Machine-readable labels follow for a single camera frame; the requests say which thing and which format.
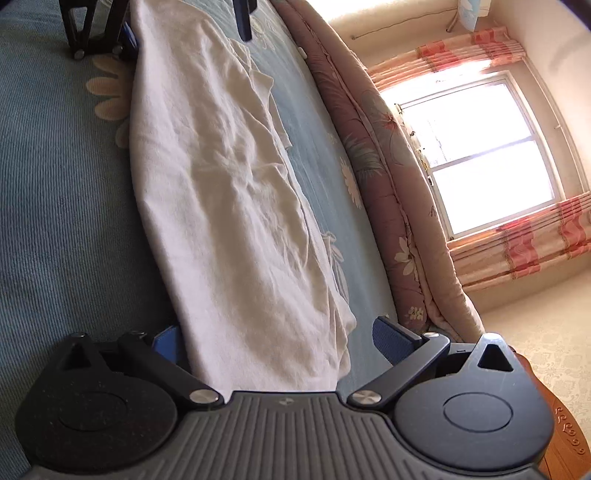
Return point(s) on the blue floral bed sheet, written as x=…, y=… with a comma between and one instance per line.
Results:
x=60, y=184

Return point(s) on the pink patterned curtain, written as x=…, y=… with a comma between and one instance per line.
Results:
x=531, y=244
x=452, y=55

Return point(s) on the wooden headboard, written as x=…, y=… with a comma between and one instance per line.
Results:
x=563, y=415

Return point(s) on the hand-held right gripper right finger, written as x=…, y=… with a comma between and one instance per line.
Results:
x=390, y=339

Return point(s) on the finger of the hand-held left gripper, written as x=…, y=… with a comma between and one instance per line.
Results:
x=242, y=18
x=115, y=18

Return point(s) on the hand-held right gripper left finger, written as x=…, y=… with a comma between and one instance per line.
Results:
x=167, y=346

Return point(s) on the window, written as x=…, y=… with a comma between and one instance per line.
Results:
x=480, y=157

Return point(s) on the white printed long-sleeve shirt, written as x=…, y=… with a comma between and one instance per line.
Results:
x=221, y=184

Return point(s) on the pale blue printed cloth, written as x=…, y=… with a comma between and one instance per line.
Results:
x=473, y=11

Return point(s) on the pink floral folded quilt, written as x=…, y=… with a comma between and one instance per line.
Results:
x=392, y=184

